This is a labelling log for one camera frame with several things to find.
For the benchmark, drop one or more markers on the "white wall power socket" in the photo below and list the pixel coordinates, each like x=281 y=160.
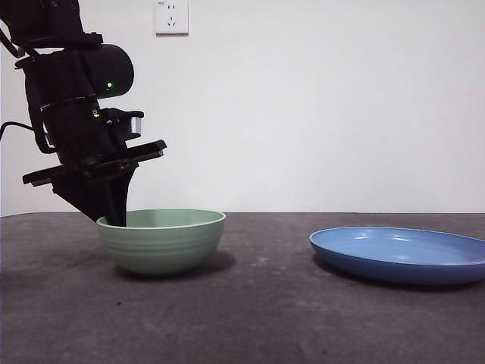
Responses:
x=172 y=22

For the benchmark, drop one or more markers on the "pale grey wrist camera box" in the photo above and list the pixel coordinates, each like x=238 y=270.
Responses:
x=135 y=126

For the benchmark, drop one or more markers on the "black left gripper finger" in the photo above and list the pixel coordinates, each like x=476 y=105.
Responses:
x=87 y=197
x=120 y=197

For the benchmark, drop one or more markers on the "pale green ribbed bowl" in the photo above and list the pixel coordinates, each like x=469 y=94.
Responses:
x=163 y=250

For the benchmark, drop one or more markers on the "dark grey table mat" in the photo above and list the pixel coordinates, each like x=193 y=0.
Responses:
x=242 y=322

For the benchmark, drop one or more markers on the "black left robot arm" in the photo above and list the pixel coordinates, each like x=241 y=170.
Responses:
x=76 y=68

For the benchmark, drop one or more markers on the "blue round plate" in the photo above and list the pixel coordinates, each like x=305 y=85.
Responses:
x=398 y=258

